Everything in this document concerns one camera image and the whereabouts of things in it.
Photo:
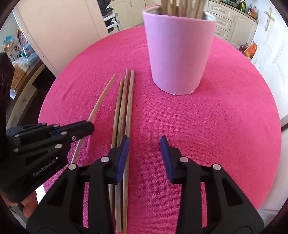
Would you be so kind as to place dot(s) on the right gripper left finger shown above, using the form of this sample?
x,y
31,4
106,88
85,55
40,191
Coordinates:
x,y
78,201

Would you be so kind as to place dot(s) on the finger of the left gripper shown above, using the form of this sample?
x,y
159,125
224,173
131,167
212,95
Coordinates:
x,y
72,132
41,129

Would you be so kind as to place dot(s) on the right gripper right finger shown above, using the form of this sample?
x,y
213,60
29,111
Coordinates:
x,y
211,201

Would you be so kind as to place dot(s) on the white door with handle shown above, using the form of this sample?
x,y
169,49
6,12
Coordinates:
x,y
270,58

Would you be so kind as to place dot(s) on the pink cylindrical utensil cup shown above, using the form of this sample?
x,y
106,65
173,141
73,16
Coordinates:
x,y
178,49

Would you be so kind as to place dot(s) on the cream lower kitchen cabinets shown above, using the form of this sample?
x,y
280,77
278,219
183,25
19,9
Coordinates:
x,y
232,25

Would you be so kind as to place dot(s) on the pink round table mat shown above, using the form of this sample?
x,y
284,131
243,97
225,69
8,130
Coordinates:
x,y
231,119

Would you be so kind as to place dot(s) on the pale chopstick on mat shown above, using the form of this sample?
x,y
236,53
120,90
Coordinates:
x,y
91,117

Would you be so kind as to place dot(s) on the person's left hand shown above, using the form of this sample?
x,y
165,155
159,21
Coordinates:
x,y
30,203

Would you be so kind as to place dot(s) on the wooden chopstick on mat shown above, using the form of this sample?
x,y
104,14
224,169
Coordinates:
x,y
127,133
114,139
120,134

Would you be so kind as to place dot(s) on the cream open door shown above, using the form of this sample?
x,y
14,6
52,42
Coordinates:
x,y
60,30

